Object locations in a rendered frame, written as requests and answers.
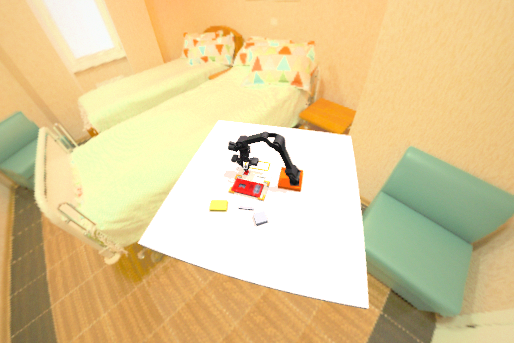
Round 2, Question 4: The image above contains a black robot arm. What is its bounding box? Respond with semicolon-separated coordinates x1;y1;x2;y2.
228;131;301;187

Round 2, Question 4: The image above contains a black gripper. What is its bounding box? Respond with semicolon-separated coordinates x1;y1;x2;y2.
231;151;259;169

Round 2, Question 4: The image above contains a yellow flat block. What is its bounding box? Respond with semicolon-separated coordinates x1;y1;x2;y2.
209;200;228;212

